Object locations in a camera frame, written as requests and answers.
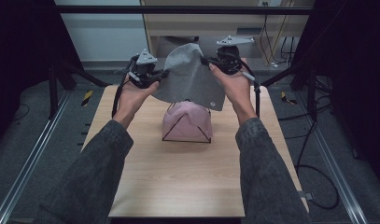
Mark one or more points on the yellow black tape strip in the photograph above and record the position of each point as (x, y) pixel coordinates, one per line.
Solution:
(87, 98)
(287, 98)

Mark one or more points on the black curtain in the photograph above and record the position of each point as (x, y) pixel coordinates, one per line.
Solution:
(355, 77)
(19, 56)

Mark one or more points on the grey felt hat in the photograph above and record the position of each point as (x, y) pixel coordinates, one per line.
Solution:
(187, 77)

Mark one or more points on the grey metal bracket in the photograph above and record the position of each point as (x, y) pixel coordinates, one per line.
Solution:
(306, 196)

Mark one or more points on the person's right hand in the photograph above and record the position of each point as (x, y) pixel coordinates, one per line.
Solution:
(237, 90)

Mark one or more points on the aluminium floor rail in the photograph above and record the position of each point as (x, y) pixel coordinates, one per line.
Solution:
(29, 165)
(337, 168)

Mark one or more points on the black metal stand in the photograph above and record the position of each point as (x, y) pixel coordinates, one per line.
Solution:
(311, 93)
(53, 90)

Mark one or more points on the person's left hand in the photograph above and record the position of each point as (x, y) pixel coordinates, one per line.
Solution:
(133, 98)

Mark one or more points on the white cabinet panel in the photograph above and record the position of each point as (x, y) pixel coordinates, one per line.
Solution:
(106, 34)

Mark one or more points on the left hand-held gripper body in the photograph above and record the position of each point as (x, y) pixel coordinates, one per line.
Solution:
(145, 70)

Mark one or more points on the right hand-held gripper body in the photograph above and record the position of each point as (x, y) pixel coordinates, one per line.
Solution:
(229, 57)

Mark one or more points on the pink knit hat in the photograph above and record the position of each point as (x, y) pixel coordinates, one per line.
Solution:
(186, 119)

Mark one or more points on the black horizontal frame bar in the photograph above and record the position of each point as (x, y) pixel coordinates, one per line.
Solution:
(178, 10)

